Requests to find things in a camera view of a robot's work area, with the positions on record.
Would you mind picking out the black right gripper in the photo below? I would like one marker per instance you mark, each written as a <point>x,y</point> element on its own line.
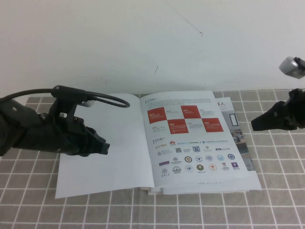
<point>296,109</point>

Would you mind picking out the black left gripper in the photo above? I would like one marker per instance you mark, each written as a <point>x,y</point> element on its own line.
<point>62,138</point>

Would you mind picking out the white product brochure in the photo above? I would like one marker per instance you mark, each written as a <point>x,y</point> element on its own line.
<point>128,152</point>

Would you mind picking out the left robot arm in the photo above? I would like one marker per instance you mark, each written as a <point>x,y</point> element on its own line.
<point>14,133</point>

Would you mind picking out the brochure with photo cover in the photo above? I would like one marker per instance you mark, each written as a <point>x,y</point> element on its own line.
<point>240,143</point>

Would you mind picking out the grey white checkered tablecloth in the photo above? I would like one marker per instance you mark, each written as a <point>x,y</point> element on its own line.
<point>35,186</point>

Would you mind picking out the thin white booklet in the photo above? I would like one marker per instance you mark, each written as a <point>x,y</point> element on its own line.
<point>156,191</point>

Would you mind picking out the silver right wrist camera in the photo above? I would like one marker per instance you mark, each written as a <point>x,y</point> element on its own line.
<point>289,68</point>

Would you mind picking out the black left camera bracket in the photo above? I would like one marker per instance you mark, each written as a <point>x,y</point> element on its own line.
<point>62,102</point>

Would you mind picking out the black camera bracket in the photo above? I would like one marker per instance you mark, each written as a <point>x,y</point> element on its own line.
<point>62,102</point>
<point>300,62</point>

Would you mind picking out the black right camera bracket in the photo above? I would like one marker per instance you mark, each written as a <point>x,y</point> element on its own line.
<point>300,62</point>

